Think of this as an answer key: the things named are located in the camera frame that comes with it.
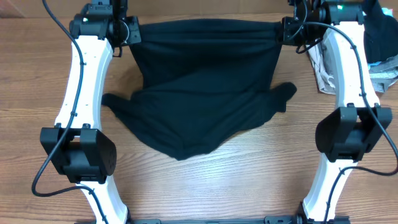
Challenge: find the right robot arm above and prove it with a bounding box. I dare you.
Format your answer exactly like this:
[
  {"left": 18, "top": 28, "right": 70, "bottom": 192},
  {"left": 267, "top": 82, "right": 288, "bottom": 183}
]
[{"left": 265, "top": 0, "right": 392, "bottom": 223}]

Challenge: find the folded light blue garment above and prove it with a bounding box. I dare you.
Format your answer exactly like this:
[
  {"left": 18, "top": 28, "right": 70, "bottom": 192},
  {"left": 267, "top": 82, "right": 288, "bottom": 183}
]
[{"left": 366, "top": 7, "right": 396, "bottom": 64}]

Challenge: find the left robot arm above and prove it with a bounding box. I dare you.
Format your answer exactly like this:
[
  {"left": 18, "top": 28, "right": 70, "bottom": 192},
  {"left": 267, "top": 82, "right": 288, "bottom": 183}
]
[{"left": 31, "top": 1, "right": 141, "bottom": 223}]

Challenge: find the folded grey garment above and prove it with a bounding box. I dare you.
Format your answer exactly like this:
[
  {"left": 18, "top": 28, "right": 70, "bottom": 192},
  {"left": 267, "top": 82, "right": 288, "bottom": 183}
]
[{"left": 368, "top": 56, "right": 397, "bottom": 93}]

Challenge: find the folded beige garment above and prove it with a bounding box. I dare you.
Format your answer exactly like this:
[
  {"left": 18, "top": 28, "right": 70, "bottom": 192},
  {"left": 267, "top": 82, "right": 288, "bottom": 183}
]
[{"left": 307, "top": 43, "right": 336, "bottom": 95}]

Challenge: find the black t-shirt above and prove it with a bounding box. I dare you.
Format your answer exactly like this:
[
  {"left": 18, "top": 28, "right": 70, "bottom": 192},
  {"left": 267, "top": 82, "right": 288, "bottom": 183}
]
[{"left": 102, "top": 19, "right": 297, "bottom": 161}]

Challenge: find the folded black shirt on pile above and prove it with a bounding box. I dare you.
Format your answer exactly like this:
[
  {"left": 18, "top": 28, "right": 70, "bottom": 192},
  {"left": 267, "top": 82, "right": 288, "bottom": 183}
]
[{"left": 362, "top": 0, "right": 397, "bottom": 63}]

